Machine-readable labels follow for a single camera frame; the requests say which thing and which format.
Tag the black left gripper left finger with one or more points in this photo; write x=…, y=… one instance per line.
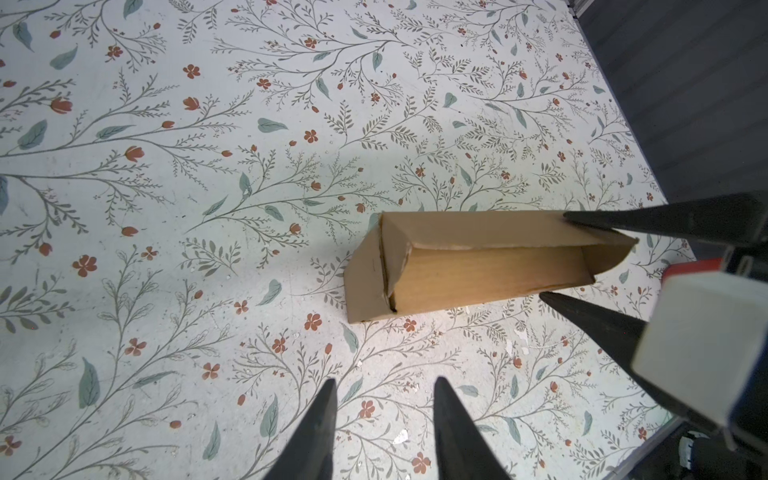
x=309, y=452

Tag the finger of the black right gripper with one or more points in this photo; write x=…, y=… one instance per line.
x=733, y=220
x=618, y=335

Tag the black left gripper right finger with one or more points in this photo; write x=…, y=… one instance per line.
x=461, y=450

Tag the brown cardboard paper box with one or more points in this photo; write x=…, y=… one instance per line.
x=418, y=262

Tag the red pencil cup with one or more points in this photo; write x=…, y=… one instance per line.
x=693, y=267

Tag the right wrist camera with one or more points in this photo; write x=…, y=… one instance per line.
x=703, y=340

